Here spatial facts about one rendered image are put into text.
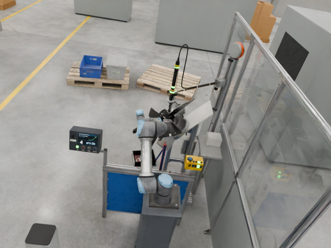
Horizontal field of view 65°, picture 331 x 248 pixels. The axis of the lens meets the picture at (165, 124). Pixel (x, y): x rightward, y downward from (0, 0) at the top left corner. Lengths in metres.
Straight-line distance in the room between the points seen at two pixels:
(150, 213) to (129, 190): 0.77
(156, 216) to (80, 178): 1.73
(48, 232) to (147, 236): 1.79
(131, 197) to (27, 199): 1.27
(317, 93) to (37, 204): 3.72
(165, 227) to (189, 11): 6.38
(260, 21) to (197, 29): 3.09
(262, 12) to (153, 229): 8.93
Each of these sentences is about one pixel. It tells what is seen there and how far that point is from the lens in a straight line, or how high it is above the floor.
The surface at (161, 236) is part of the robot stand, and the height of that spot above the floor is 0.69.
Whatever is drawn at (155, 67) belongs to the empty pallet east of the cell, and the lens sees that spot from 6.17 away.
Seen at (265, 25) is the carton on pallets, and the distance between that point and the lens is 10.38.
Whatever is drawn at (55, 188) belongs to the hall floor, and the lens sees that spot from 3.53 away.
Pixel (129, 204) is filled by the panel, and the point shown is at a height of 0.28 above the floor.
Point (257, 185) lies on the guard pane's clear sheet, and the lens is 2.16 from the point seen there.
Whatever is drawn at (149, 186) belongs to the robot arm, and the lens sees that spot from 1.94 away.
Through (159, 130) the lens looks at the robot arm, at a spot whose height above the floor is 1.51.
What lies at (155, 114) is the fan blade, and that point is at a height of 1.10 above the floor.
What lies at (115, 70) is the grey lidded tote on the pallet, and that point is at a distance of 5.30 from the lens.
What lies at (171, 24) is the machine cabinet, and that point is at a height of 0.62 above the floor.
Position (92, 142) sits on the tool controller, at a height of 1.17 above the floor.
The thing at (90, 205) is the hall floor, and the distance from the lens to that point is 3.32.
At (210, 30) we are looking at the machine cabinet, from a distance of 7.93.
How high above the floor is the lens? 2.72
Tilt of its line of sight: 37 degrees down
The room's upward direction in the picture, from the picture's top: 11 degrees clockwise
